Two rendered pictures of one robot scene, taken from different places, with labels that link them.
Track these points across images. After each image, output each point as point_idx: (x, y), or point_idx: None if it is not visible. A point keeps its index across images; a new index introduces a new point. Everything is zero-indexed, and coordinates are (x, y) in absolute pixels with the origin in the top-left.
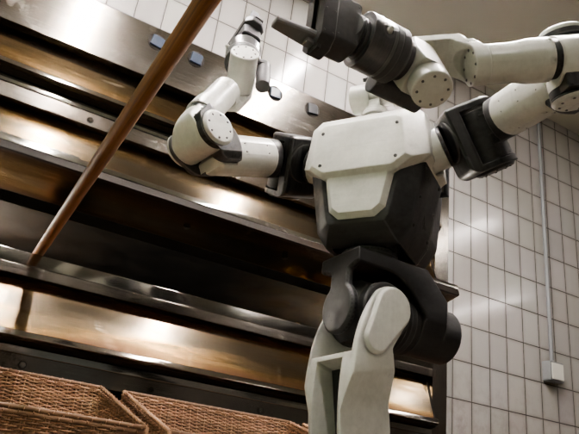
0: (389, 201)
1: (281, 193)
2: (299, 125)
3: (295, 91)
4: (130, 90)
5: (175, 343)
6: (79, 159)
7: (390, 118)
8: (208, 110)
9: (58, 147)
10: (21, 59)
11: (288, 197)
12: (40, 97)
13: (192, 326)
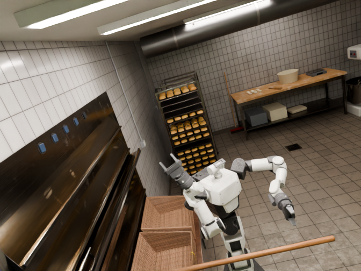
0: (238, 202)
1: None
2: (86, 128)
3: (77, 112)
4: (54, 188)
5: (120, 252)
6: (100, 249)
7: (235, 182)
8: (222, 223)
9: (67, 251)
10: (27, 239)
11: None
12: (45, 243)
13: None
